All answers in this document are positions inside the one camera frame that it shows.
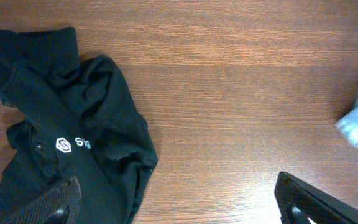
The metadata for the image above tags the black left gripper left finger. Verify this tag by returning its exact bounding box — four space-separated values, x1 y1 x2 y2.
0 175 82 224

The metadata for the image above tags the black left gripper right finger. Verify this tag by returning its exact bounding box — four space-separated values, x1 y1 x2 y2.
274 171 358 224

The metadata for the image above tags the black t-shirt with logo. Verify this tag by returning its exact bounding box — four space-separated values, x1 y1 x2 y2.
0 27 158 223

